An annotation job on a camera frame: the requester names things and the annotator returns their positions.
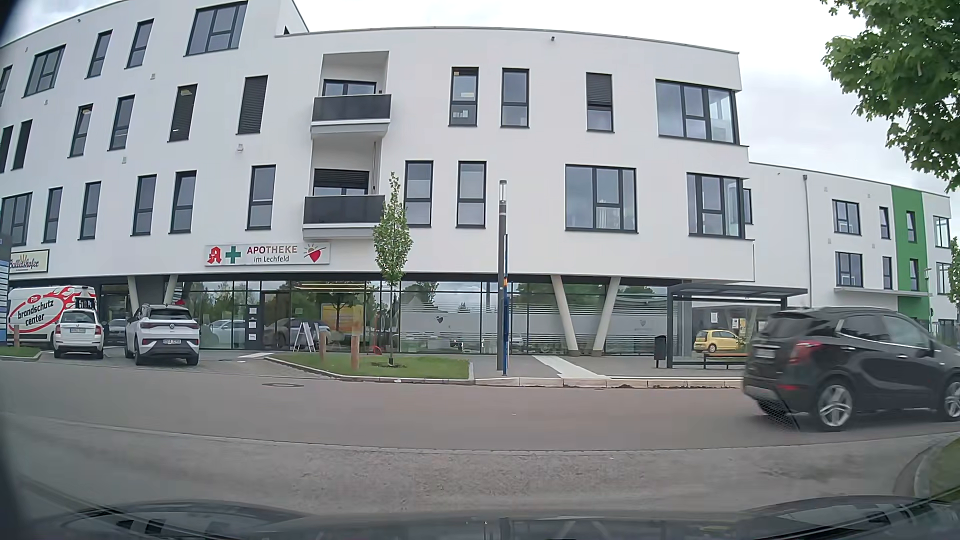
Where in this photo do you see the small white car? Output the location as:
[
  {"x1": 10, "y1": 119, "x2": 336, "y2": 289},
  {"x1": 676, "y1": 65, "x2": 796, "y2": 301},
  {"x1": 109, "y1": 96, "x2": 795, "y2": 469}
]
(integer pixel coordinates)
[{"x1": 52, "y1": 309, "x2": 105, "y2": 360}]

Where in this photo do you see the grey asphalt road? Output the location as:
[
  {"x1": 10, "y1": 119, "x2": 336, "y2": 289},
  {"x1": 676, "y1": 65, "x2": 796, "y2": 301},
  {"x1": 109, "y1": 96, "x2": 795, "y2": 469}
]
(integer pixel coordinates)
[{"x1": 0, "y1": 348, "x2": 960, "y2": 519}]

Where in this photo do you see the large white building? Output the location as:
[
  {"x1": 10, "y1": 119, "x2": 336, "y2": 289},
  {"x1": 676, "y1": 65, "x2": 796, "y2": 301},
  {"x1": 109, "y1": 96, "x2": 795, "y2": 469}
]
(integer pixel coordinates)
[{"x1": 0, "y1": 0, "x2": 757, "y2": 357}]

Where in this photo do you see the small yellow car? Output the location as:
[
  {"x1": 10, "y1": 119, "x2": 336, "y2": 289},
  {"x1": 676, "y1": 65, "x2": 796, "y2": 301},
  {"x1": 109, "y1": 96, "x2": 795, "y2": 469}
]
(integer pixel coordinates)
[{"x1": 692, "y1": 329, "x2": 746, "y2": 354}]

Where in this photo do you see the white building with green stripe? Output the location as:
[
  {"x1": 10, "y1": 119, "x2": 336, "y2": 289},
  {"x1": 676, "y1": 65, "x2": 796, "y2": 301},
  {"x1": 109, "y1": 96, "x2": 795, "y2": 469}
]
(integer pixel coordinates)
[{"x1": 746, "y1": 162, "x2": 960, "y2": 331}]

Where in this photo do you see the grey lamp post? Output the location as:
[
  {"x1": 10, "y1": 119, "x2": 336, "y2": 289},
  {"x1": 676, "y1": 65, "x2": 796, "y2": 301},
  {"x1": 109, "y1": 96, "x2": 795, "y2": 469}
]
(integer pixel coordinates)
[{"x1": 495, "y1": 180, "x2": 511, "y2": 376}]

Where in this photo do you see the black car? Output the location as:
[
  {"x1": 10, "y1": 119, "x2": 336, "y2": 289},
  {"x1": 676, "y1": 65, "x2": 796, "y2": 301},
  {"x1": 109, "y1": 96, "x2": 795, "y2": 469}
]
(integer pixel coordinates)
[{"x1": 742, "y1": 306, "x2": 960, "y2": 432}]

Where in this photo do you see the grass patch with kerb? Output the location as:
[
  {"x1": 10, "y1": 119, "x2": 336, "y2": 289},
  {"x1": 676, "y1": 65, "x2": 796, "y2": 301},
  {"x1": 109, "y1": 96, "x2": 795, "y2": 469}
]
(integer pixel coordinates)
[{"x1": 264, "y1": 351, "x2": 476, "y2": 384}]

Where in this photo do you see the young slender tree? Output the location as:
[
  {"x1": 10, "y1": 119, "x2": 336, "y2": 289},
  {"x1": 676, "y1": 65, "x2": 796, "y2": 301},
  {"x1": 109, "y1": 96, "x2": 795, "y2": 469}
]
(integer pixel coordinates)
[{"x1": 372, "y1": 172, "x2": 414, "y2": 367}]

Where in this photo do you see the grass verge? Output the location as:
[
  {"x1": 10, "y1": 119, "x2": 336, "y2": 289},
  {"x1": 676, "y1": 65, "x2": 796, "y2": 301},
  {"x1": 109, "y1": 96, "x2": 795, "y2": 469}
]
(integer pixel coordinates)
[{"x1": 892, "y1": 436, "x2": 960, "y2": 500}]

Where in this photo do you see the car's own bonnet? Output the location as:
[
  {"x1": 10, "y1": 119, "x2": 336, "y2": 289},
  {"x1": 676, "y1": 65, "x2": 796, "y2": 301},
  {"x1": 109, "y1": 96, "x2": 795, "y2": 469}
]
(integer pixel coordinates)
[{"x1": 22, "y1": 491, "x2": 960, "y2": 540}]

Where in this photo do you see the large green tree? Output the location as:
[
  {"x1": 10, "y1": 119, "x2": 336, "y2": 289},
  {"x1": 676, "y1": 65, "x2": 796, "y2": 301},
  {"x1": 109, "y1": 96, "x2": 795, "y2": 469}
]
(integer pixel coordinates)
[{"x1": 819, "y1": 0, "x2": 960, "y2": 192}]

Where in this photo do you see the white van with red lettering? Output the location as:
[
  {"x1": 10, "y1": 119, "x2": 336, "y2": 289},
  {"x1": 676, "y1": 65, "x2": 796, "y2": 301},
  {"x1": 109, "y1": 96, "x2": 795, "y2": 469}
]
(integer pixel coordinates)
[{"x1": 6, "y1": 285, "x2": 98, "y2": 346}]

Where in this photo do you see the dark bus shelter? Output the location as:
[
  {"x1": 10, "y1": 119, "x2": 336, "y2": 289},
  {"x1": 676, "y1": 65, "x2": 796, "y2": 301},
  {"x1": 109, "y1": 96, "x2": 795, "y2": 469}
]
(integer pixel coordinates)
[{"x1": 664, "y1": 282, "x2": 809, "y2": 369}]

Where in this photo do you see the grey pavement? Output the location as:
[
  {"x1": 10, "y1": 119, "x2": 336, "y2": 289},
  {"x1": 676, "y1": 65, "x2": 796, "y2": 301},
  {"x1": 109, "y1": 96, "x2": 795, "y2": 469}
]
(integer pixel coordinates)
[{"x1": 468, "y1": 352, "x2": 747, "y2": 389}]

